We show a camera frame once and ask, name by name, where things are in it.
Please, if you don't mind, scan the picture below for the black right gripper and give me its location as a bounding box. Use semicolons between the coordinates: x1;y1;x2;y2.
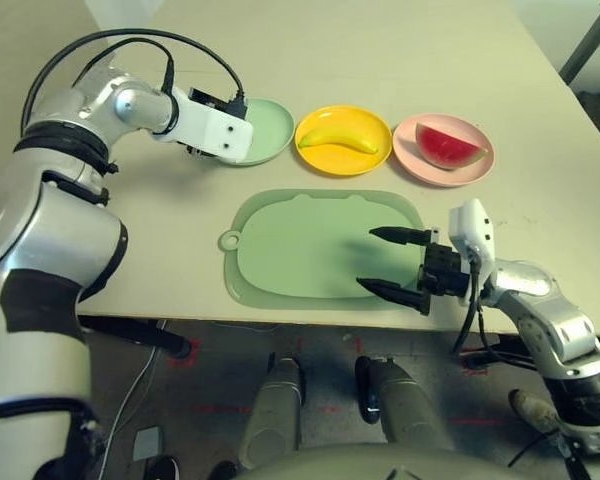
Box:
354;225;471;317

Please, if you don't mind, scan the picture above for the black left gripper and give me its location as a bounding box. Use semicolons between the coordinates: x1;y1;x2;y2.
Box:
183;87;231;161

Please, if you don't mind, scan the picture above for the red watermelon slice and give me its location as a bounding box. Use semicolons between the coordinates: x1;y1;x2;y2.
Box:
414;123;491;171

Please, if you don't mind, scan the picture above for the yellow banana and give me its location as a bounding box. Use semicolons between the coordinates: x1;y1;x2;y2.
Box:
298;126;381;155

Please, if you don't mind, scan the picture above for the mint green plate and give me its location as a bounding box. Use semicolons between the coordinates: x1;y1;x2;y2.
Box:
214;97;296;168

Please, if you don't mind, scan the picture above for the green silicone mat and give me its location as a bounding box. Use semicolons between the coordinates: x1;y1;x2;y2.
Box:
218;188;426;312

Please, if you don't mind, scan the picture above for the pink plate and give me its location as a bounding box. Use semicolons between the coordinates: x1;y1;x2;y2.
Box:
392;114;496;188

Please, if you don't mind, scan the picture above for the yellow plate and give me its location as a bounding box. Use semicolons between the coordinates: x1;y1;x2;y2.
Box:
294;104;393;178

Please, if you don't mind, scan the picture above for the grey robot right leg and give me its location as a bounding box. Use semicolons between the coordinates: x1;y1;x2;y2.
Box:
354;355;454;451

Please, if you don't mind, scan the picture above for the grey robot leg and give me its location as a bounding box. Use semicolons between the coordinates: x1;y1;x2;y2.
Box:
354;355;454;451
239;353;307;471

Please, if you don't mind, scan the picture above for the black table base bar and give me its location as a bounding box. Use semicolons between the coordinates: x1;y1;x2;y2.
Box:
462;349;544;374
77;314;194;359

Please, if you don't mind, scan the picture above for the grey robot left leg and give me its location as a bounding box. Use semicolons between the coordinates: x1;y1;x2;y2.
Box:
239;353;307;471

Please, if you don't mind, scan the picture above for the dirty beige floor object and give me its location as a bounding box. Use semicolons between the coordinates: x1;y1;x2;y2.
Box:
508;389;561;434

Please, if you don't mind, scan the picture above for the grey robot waist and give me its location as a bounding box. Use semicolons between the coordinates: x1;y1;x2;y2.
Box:
239;439;516;480

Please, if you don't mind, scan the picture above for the black round floor object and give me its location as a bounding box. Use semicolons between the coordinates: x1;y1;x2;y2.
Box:
144;454;181;480
209;459;239;480

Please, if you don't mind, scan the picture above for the side table with dark legs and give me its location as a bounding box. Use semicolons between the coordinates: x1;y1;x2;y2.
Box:
559;0;600;86

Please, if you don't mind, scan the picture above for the grey floor block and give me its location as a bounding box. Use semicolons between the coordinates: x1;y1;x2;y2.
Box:
132;426;162;462

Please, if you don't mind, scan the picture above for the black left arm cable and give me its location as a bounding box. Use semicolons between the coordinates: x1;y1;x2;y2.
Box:
22;28;250;134
72;40;177;99

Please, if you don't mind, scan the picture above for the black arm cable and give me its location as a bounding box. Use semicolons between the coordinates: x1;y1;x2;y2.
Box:
22;28;250;134
72;40;177;99
452;257;486;357

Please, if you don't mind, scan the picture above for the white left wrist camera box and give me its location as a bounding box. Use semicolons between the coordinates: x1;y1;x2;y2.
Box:
172;87;255;165

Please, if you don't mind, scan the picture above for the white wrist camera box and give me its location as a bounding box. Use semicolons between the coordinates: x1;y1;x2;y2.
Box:
172;87;255;165
448;198;496;274

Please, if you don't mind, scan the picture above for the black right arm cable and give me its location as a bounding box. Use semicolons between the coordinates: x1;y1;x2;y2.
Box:
452;257;486;357

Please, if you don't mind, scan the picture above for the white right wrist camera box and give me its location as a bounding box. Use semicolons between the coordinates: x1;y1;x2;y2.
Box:
448;198;496;274

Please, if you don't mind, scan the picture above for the white floor cable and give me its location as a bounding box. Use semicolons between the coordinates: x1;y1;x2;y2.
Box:
97;344;159;480

